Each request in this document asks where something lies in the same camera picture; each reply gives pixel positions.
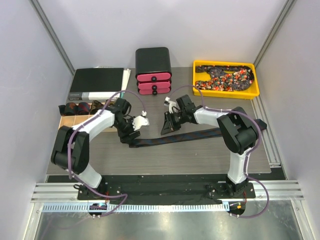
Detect blue brown striped tie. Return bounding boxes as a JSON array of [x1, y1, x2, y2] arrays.
[[131, 119, 268, 149]]

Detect aluminium frame rail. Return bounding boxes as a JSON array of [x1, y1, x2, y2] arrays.
[[31, 182, 83, 202]]

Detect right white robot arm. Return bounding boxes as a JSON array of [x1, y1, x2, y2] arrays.
[[160, 94, 261, 198]]

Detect black pink drawer box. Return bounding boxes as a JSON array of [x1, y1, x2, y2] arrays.
[[135, 47, 172, 96]]

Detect white slotted cable duct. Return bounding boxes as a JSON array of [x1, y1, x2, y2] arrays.
[[42, 202, 230, 213]]

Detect colourful floral tie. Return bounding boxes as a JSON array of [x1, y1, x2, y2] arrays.
[[195, 65, 255, 92]]

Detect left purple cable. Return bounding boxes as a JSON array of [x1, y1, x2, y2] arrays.
[[66, 90, 148, 181]]

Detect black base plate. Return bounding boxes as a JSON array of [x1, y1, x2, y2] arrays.
[[73, 174, 256, 206]]

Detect black flat box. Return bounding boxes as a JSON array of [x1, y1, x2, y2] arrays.
[[68, 67, 125, 101]]

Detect purple cable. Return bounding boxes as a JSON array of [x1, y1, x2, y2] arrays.
[[164, 85, 271, 220], [66, 90, 148, 181]]

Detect rolled navy striped tie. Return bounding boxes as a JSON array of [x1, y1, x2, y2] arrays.
[[77, 102, 91, 116]]

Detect rolled red dark tie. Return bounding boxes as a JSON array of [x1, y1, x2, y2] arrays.
[[58, 102, 78, 117]]

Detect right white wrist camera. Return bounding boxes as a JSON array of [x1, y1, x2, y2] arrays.
[[164, 97, 179, 114]]

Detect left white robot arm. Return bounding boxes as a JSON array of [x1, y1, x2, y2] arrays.
[[50, 98, 140, 200]]

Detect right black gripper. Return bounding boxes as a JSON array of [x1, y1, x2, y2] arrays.
[[160, 110, 187, 135]]

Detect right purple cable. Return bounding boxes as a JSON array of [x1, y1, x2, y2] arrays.
[[164, 85, 271, 220]]

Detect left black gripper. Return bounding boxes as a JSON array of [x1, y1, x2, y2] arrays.
[[114, 116, 141, 144]]

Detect wooden compartment organizer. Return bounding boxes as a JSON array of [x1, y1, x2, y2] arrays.
[[57, 109, 121, 135]]

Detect rolled brown patterned tie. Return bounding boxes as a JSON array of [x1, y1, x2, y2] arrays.
[[89, 100, 104, 115]]

